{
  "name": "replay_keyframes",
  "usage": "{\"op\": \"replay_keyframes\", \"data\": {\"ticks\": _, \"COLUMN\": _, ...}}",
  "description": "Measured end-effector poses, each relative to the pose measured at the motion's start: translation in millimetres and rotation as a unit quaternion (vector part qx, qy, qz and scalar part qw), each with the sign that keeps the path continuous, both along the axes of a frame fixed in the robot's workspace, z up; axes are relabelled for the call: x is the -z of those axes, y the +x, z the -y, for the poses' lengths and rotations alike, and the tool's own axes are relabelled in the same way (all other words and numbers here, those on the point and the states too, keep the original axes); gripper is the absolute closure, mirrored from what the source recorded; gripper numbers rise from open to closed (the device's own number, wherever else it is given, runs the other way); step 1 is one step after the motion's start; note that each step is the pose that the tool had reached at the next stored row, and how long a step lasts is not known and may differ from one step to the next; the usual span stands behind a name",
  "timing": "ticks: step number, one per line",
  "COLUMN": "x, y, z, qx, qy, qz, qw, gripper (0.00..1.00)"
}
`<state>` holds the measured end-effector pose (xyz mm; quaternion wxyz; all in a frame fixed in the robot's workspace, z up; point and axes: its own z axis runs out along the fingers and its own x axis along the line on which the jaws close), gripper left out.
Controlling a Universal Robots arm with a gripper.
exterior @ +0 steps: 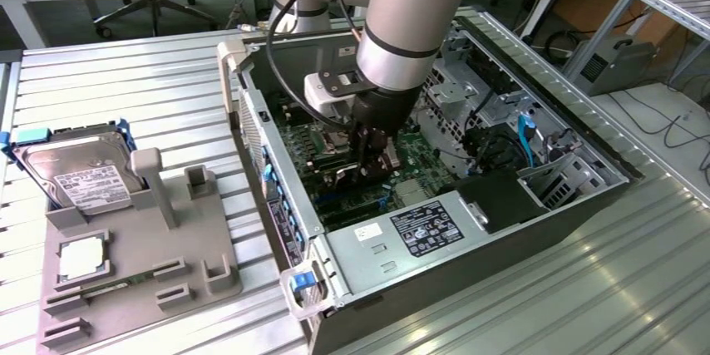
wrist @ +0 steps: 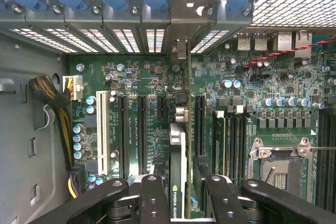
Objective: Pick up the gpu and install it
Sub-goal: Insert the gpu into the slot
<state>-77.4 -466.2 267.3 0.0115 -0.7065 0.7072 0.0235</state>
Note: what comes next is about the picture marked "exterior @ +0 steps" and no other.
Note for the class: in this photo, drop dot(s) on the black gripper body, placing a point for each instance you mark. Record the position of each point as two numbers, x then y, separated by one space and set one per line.
386 109

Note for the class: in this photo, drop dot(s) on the graphics card with metal bracket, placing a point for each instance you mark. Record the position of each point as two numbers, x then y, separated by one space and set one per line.
344 176

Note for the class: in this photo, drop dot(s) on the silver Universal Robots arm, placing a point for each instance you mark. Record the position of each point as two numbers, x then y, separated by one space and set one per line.
400 18

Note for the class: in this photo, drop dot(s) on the CPU socket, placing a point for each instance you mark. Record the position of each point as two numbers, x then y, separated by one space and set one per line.
333 141

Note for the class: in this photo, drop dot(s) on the green RAM stick in slot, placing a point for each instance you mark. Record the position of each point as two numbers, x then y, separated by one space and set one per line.
328 161

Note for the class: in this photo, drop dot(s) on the green motherboard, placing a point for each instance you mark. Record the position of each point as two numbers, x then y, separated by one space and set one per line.
428 164

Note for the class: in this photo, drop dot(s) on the silver chipset heat sink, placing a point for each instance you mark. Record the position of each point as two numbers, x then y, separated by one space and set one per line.
416 191

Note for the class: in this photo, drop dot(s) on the silver disk bay cage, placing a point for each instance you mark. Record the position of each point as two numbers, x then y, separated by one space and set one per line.
456 93

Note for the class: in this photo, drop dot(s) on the silver power supply with label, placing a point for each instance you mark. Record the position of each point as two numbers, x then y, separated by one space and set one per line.
433 226

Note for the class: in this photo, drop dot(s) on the blue card retention clip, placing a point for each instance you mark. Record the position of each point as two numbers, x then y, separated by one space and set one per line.
269 173

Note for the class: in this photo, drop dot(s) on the black plastic air shroud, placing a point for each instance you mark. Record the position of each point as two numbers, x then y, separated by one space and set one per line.
494 201

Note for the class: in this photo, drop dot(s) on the blue case latch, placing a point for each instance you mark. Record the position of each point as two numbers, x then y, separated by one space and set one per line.
304 282

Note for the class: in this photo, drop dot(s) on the open black PC case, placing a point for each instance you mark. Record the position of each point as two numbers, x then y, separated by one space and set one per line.
500 272

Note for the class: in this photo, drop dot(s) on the grey computer tower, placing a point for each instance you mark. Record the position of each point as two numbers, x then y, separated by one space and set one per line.
621 68

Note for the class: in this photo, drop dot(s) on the grey parts rack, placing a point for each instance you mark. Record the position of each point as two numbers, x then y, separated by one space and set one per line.
145 247

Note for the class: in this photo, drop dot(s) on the black office chair base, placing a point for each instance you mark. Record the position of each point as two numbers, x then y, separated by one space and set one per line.
155 10

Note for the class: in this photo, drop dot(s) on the silver hard disk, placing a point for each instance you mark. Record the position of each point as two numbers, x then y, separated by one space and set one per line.
83 180

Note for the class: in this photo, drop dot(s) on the silver CPU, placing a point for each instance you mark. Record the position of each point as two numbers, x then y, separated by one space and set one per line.
83 259

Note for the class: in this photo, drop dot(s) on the blue disk caddy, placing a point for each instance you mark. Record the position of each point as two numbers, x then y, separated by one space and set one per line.
34 135

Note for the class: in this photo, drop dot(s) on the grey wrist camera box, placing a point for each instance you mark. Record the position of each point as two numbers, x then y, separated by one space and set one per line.
325 95

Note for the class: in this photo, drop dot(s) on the silver disk bay bracket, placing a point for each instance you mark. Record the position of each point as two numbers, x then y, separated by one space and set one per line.
577 180

